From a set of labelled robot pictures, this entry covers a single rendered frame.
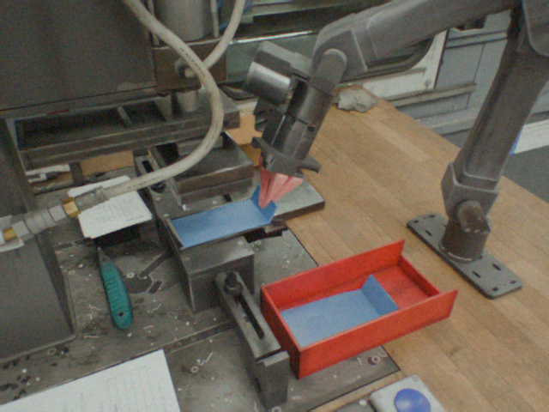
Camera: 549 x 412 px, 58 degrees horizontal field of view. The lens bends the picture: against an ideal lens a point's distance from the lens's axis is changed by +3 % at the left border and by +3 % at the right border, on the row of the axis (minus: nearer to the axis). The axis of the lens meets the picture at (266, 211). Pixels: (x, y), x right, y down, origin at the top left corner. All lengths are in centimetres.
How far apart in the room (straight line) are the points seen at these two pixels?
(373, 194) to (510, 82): 38
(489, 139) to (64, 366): 64
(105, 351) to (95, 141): 29
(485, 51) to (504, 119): 105
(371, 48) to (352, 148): 50
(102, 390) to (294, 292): 29
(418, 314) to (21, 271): 51
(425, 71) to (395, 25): 96
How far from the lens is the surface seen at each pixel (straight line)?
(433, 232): 90
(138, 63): 55
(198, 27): 58
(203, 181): 58
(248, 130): 112
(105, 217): 86
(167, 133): 61
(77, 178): 95
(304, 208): 90
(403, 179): 104
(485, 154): 75
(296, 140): 70
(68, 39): 53
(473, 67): 177
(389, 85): 155
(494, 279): 84
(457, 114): 181
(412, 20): 66
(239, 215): 76
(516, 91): 71
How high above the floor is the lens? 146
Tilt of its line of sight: 38 degrees down
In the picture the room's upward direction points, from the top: straight up
